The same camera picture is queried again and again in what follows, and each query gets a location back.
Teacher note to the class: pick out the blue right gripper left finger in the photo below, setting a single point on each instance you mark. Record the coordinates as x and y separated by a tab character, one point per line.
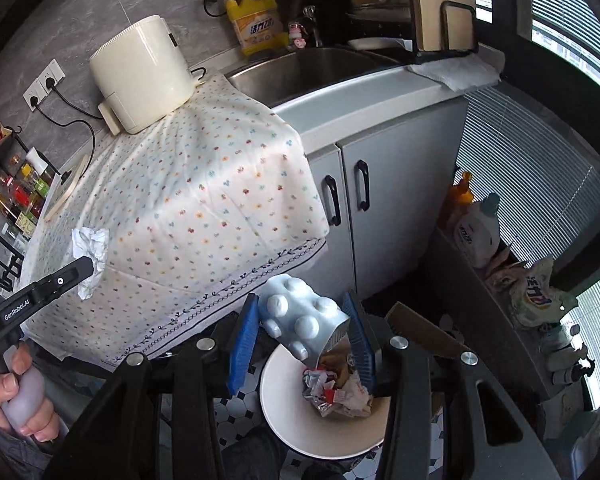
243	341

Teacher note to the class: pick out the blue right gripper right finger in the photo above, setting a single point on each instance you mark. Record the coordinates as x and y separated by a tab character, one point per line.
362	340

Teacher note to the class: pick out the light blue bumpy container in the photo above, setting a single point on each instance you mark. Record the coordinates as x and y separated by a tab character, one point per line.
306	324

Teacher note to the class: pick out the white tissue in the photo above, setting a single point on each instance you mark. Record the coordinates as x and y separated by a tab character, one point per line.
92	244

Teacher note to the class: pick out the printed paper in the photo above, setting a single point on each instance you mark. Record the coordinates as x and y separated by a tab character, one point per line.
352	399

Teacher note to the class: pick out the foil ball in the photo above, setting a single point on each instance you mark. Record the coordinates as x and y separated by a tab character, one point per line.
319	389

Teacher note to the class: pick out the white trash bin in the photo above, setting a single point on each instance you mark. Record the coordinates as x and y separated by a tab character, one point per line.
299	425

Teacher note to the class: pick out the person's left hand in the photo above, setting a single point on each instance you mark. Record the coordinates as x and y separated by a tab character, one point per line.
24	408

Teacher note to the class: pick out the dark soy sauce bottle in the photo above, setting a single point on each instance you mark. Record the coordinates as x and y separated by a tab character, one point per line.
16	217

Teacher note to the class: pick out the cream kettle base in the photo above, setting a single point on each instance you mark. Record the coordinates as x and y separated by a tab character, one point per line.
64	189

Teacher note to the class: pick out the red cap sauce bottle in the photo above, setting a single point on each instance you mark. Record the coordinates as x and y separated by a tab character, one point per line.
29	201

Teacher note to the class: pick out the green label oil bottle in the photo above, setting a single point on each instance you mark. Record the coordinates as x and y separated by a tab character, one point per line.
31	177

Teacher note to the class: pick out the floral white tablecloth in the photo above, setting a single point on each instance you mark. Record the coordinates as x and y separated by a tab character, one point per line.
199	209

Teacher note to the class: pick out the black spice rack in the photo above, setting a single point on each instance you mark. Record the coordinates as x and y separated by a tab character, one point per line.
13	153

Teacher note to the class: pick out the grey cabinet door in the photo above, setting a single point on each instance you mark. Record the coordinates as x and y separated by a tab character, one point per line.
397	175

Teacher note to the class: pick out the stainless steel sink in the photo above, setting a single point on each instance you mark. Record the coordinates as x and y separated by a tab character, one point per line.
278	80

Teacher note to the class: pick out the cream air fryer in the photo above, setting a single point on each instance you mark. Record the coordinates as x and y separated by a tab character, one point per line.
142	75

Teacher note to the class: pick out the white cloth on counter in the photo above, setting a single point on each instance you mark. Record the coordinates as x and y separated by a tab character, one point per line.
463	74

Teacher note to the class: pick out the yellow detergent jug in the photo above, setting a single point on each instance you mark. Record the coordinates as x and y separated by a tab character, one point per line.
257	25

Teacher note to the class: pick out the wooden cutting board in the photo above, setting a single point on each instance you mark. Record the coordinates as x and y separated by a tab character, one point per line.
445	26

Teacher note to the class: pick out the white wall socket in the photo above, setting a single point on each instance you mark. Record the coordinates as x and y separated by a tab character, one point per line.
40	87

